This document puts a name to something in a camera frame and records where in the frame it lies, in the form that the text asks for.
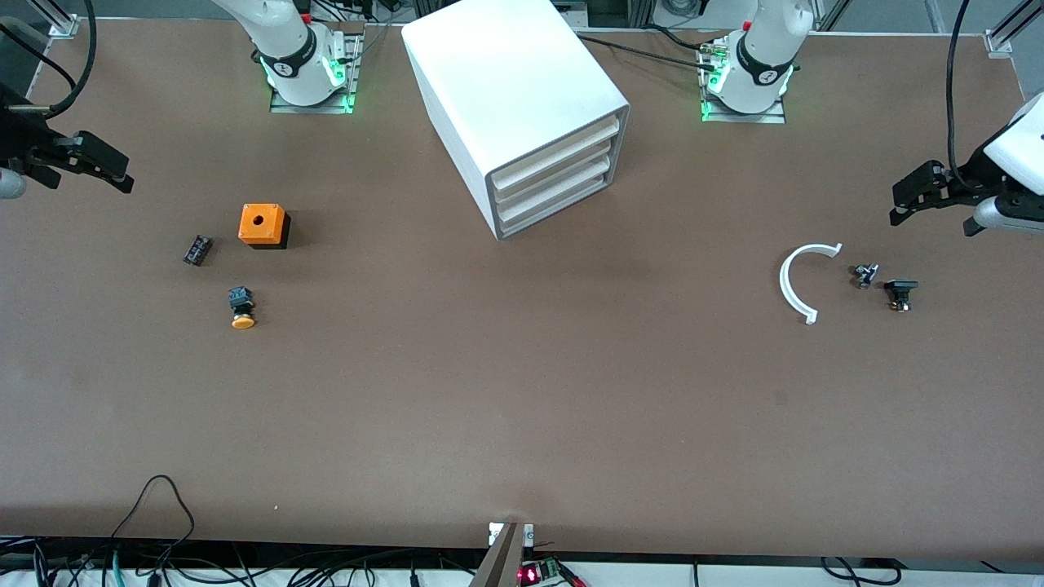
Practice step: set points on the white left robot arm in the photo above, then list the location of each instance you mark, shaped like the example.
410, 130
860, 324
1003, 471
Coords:
758, 65

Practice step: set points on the circuit board with red light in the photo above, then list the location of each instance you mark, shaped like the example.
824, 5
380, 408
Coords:
542, 573

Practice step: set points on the aluminium frame profile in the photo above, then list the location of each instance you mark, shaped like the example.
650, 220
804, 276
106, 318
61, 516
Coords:
1007, 28
61, 20

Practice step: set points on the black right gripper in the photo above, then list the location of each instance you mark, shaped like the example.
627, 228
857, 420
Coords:
23, 143

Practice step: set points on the orange push button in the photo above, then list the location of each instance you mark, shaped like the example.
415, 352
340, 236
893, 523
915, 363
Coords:
242, 314

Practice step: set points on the white drawer cabinet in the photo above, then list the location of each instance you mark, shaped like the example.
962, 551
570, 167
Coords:
506, 73

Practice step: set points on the small grey black switch part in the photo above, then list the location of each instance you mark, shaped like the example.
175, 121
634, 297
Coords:
864, 275

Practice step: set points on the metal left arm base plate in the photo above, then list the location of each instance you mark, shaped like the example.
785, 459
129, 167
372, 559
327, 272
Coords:
742, 118

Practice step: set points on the black switch component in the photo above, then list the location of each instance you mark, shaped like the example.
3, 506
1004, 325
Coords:
900, 289

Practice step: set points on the small black terminal block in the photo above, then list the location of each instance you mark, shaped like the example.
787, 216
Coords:
198, 249

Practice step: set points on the white curved plastic arc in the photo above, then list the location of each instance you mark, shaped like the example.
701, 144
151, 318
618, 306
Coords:
785, 285

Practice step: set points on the white drawer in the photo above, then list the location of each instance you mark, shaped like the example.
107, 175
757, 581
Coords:
555, 196
555, 156
555, 176

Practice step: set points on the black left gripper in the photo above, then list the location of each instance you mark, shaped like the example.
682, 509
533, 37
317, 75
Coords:
971, 177

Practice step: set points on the orange box with hole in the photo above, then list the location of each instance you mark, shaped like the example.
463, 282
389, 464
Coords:
261, 224

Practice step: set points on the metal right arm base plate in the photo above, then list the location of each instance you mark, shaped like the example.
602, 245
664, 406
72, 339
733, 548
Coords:
310, 108

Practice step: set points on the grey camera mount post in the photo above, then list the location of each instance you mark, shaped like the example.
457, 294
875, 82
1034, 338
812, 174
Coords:
502, 562

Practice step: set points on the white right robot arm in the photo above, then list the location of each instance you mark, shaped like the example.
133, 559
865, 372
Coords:
285, 49

